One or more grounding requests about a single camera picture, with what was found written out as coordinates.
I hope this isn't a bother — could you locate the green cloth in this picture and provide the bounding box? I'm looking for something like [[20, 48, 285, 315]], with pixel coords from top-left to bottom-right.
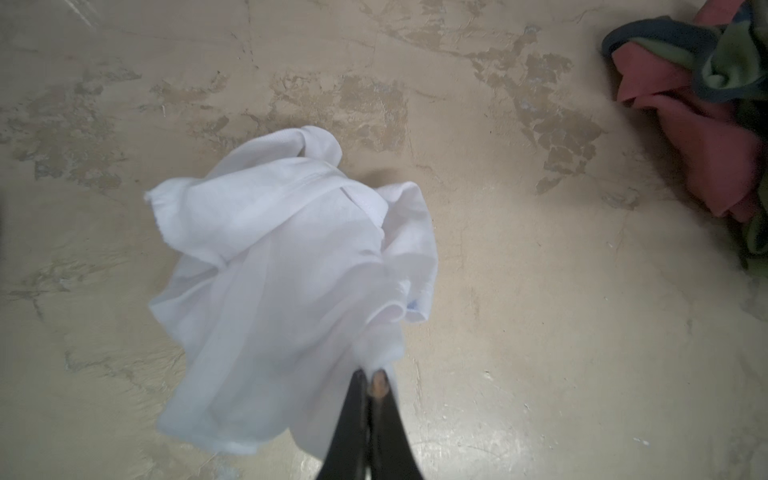
[[601, 0, 768, 280]]

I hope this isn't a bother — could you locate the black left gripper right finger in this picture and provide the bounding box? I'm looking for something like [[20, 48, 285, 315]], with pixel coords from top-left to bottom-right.
[[368, 370, 424, 480]]

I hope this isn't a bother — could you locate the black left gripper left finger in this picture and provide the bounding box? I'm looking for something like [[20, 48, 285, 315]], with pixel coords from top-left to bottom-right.
[[316, 369, 369, 480]]

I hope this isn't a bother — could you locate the white cloth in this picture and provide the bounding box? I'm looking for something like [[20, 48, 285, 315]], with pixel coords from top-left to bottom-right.
[[145, 126, 438, 458]]

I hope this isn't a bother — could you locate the pink red cloth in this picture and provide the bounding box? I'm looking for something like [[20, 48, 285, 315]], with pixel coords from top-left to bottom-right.
[[611, 0, 766, 224]]

